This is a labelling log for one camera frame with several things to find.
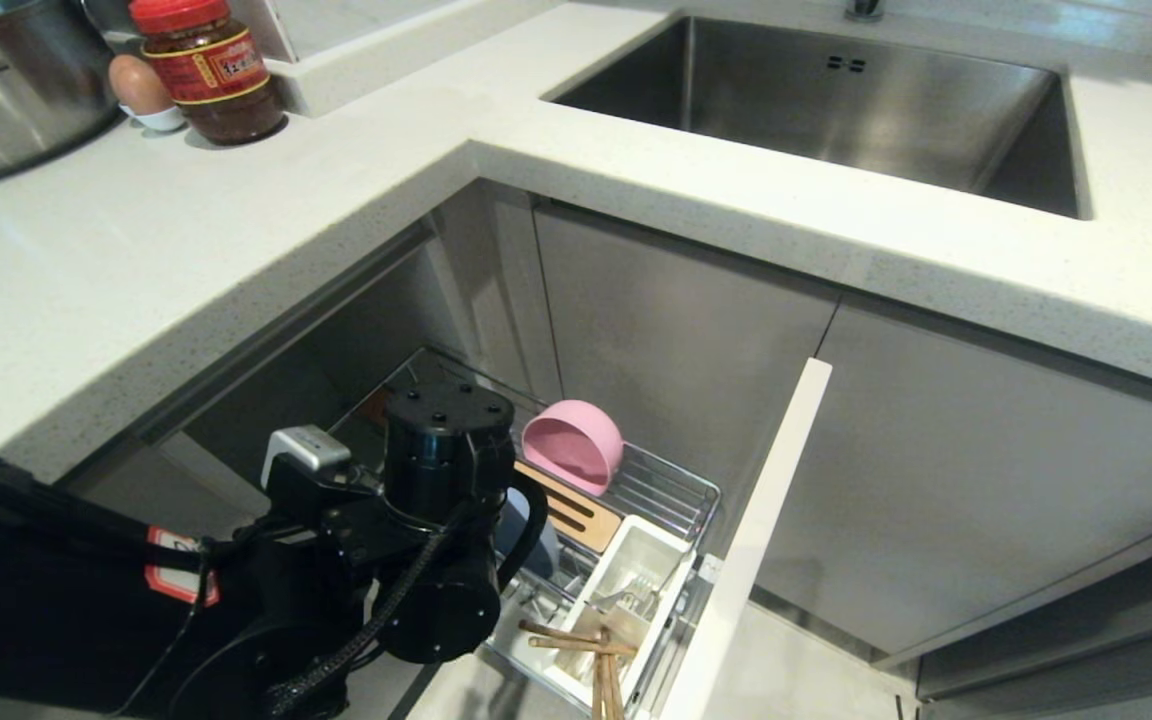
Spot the pink bowl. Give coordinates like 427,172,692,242
521,400,626,499

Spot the grey cabinet door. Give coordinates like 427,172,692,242
748,293,1152,669
533,197,844,561

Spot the wooden slotted board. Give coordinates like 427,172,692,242
513,459,626,555

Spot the blue plate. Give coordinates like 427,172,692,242
494,487,564,583

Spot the white utensil holder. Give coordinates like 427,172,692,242
534,514,699,717

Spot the metal fork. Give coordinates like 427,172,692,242
594,574,664,623

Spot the white drawer front panel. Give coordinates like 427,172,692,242
657,357,835,720

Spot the stainless steel sink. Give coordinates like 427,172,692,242
542,14,1094,222

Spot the red-lidded sauce jar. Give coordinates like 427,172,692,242
128,0,288,147

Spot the white egg cup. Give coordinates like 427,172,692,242
125,104,188,134

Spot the brown egg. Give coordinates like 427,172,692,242
108,54,175,116

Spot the stainless steel pot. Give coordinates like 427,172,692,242
0,0,124,191

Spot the wire pull-out dish rack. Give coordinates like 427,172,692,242
334,345,723,720

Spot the black cable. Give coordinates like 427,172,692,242
494,468,550,593

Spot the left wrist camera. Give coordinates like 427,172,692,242
260,425,353,492

